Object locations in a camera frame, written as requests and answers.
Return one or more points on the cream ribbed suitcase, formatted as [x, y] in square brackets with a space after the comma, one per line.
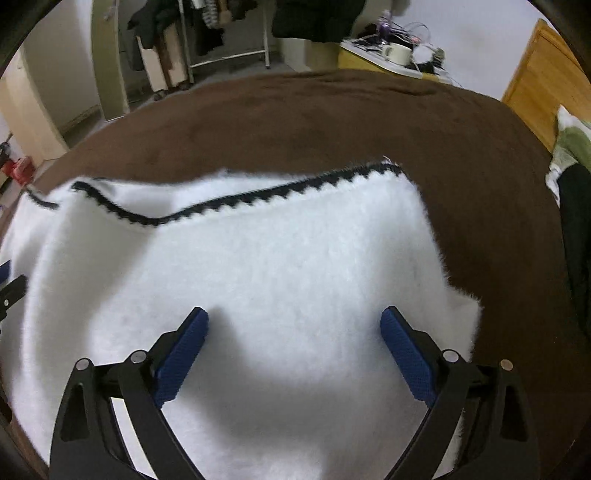
[154, 69]

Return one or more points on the white mug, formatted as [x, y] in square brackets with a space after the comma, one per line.
[397, 54]

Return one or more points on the green and white pillow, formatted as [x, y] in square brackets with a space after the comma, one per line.
[572, 143]

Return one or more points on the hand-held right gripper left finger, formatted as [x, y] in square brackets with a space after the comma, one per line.
[180, 364]

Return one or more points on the yellow nightstand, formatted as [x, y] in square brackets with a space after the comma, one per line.
[355, 60]

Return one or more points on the beige box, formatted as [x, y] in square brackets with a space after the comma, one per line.
[304, 55]

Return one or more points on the brown fleece blanket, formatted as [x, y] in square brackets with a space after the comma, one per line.
[300, 124]

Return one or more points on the black garment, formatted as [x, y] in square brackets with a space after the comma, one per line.
[577, 230]

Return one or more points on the black jacket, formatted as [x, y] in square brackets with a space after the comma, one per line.
[147, 23]

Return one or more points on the white clothes rack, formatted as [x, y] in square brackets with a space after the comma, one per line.
[231, 57]

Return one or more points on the cream wardrobe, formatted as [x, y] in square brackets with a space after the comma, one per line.
[32, 120]

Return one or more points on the hanging striped clothes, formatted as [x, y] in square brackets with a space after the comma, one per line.
[210, 18]

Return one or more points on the standing mirror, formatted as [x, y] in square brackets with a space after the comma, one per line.
[108, 69]

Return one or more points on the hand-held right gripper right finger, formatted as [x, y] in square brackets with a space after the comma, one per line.
[408, 355]

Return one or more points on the white cardigan black trim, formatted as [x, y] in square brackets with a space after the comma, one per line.
[277, 277]

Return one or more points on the black puffer coat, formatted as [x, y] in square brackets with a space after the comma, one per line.
[318, 18]

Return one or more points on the wooden headboard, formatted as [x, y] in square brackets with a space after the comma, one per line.
[540, 78]

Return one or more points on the purple bottle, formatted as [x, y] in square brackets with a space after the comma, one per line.
[384, 25]

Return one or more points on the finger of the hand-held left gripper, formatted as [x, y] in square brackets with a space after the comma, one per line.
[3, 271]
[14, 290]

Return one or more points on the red bag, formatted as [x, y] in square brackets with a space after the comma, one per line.
[18, 170]

